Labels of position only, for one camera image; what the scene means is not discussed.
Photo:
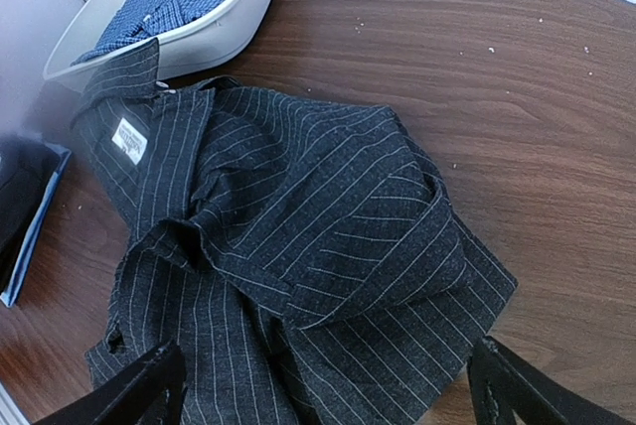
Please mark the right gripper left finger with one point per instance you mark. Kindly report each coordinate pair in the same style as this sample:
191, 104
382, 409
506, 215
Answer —
155, 382

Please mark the white plastic basin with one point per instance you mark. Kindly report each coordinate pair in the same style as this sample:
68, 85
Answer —
203, 44

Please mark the dark pinstriped long sleeve shirt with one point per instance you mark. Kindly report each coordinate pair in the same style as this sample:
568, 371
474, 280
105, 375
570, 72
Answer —
303, 254

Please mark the folded light blue shirt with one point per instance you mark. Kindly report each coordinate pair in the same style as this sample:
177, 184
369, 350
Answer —
14, 273

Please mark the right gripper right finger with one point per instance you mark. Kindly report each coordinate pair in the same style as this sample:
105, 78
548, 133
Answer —
505, 388

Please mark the folded black shirt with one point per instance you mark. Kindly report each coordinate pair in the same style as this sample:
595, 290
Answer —
26, 168

